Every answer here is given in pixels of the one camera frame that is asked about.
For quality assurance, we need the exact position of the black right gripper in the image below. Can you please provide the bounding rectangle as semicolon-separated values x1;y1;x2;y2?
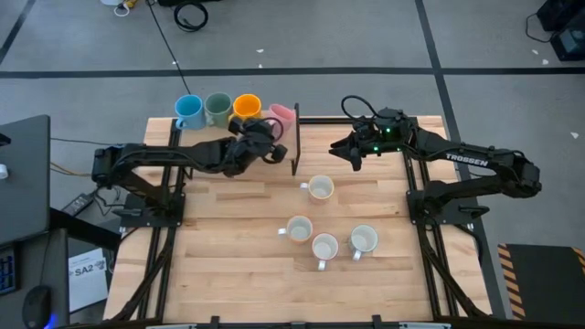
328;107;412;173

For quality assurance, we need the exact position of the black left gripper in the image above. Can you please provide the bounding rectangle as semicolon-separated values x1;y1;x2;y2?
226;117;290;178

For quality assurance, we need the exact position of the plain pink mug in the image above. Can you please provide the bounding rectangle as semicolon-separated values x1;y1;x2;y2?
267;103;297;141

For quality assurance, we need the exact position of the plain yellow mug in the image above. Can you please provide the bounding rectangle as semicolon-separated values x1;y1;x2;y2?
228;93;263;123

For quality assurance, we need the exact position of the yellow patterned white mug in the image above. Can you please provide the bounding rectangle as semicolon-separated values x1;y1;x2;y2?
299;175;335;206

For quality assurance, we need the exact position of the plain green mug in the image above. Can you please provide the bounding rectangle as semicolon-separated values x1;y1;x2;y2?
204;91;234;129

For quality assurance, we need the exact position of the plain blue mug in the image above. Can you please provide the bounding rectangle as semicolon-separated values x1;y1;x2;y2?
175;94;206;131

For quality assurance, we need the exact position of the blue patterned white mug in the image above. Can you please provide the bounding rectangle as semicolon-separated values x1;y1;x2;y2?
348;223;379;262

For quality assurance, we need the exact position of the grey patterned white mug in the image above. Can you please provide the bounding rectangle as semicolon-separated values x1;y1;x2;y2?
277;215;314;244

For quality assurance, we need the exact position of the red patterned white mug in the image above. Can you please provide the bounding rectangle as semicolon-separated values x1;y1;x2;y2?
311;232;340;272

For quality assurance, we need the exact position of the black power adapter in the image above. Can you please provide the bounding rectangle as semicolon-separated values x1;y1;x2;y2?
61;192;96;218

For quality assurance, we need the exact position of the black hazard-striped floor mat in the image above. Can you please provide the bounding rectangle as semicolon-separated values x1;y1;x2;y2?
496;243;585;324

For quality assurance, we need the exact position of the white printed paper sheet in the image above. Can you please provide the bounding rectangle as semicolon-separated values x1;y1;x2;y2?
68;248;110;313

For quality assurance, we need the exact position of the black equipment case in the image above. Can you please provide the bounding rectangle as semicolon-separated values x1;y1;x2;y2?
537;0;585;32
550;25;585;63

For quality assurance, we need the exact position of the grey side desk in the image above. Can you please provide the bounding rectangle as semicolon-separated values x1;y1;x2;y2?
0;113;51;246

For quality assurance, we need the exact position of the dark grey desk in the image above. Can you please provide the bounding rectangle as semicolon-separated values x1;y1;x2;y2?
0;228;70;329

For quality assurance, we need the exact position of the black computer mouse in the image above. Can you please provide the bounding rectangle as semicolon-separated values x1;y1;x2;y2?
22;285;54;329

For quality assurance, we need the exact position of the black keyboard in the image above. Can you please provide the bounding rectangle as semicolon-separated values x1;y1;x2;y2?
0;246;19;296

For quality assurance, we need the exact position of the black aluminium table frame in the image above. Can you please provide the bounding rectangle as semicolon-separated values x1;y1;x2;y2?
103;107;506;329

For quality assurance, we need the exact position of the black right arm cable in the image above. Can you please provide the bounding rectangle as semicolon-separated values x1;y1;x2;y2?
340;94;381;122

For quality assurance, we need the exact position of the wooden shelf with black frame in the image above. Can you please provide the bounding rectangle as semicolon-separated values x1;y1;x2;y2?
175;102;301;177

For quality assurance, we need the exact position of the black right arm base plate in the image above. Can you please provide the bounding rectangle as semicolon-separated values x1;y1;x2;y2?
406;189;490;226

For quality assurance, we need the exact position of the coiled black cable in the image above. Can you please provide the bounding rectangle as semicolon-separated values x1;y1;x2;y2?
172;1;210;33

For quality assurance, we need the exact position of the long black floor cable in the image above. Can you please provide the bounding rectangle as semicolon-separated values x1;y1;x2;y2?
144;0;193;96

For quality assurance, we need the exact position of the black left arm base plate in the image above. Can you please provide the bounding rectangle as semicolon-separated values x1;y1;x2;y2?
119;191;186;228

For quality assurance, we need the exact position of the thin black equipment cable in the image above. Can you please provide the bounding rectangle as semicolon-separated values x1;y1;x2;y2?
524;12;557;45

